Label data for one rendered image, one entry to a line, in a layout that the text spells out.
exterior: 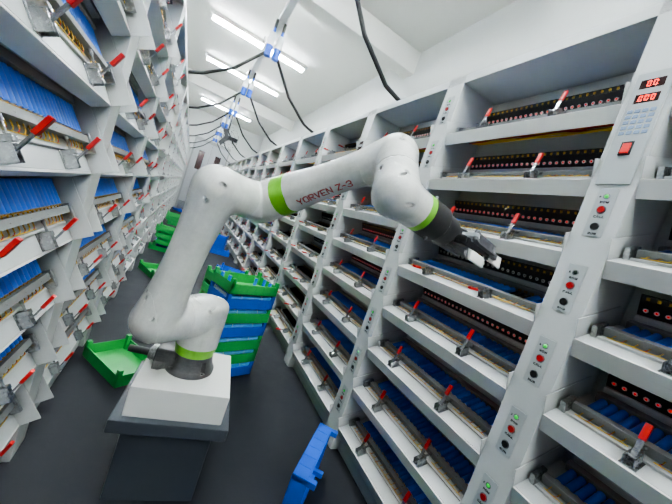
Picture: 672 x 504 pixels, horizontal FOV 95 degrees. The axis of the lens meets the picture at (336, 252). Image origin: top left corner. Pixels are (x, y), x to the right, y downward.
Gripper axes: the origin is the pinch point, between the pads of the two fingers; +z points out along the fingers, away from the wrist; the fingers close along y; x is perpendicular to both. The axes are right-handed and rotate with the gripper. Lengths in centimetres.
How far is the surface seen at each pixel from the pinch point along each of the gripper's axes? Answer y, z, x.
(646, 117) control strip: -28.0, 5.9, -38.4
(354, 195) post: 110, 15, -52
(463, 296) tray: 15.3, 15.9, 6.5
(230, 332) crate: 117, -22, 50
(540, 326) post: -9.5, 15.3, 12.5
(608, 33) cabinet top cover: -19, 2, -69
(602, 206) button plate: -20.9, 9.3, -17.7
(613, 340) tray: -22.7, 20.0, 12.0
